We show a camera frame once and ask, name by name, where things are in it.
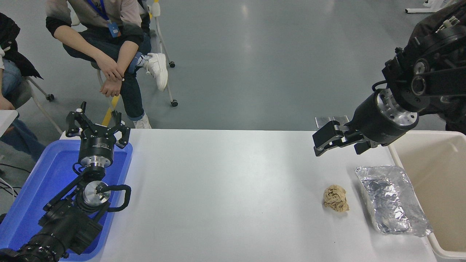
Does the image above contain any person's right hand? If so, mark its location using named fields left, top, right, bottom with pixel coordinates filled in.
left=95, top=54, right=125, bottom=82

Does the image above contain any small white table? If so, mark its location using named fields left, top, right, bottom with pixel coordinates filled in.
left=0, top=109, right=19, bottom=138

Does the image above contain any person with blue badge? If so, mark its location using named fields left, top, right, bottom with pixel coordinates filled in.
left=45, top=0, right=169, bottom=130

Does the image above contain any large pale plastic bin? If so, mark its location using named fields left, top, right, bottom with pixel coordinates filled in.
left=387, top=130, right=466, bottom=261

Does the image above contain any white frame wheeled chair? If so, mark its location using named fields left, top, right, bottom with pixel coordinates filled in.
left=71, top=0, right=179, bottom=114
left=15, top=76, right=64, bottom=135

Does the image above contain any white floor cable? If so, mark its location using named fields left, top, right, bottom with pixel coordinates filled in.
left=0, top=178, right=19, bottom=198

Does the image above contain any blue plastic tray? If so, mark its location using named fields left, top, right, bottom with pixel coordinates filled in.
left=0, top=139, right=134, bottom=262

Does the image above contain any person's left hand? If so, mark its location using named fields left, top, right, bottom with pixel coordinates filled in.
left=100, top=77, right=123, bottom=98

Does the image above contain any white stand base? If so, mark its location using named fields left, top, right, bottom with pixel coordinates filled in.
left=405, top=0, right=449, bottom=14

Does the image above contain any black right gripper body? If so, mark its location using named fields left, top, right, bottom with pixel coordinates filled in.
left=348, top=92, right=403, bottom=147

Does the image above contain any black floor cable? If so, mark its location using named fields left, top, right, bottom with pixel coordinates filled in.
left=0, top=163, right=32, bottom=174

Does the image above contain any crumpled tan paper ball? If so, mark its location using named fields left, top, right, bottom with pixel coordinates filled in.
left=323, top=184, right=350, bottom=213

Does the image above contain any silver foil plate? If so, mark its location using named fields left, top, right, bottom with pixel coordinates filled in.
left=355, top=165, right=433, bottom=238

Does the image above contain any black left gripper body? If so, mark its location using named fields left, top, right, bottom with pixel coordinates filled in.
left=78, top=124, right=119, bottom=158

